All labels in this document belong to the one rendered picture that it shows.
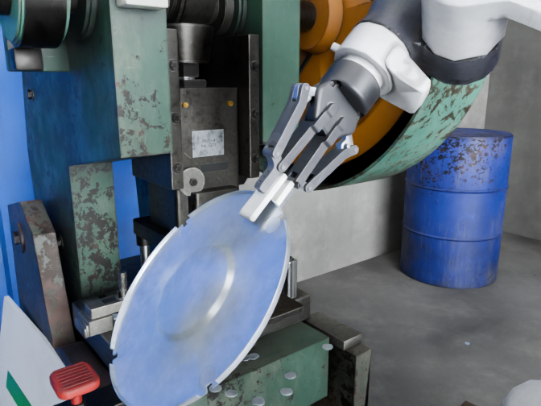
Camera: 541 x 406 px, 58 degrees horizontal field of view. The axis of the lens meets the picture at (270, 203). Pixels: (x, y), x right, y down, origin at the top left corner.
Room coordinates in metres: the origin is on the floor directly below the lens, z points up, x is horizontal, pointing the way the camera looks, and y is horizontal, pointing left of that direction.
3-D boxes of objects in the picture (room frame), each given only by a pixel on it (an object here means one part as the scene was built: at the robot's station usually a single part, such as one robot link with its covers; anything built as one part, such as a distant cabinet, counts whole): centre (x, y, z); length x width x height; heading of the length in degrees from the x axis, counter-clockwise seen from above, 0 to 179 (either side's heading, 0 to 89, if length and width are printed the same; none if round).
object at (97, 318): (0.93, 0.31, 0.76); 0.17 x 0.06 x 0.10; 128
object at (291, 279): (1.04, -0.04, 0.75); 0.03 x 0.03 x 0.10; 38
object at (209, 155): (1.00, 0.15, 1.04); 0.17 x 0.15 x 0.30; 38
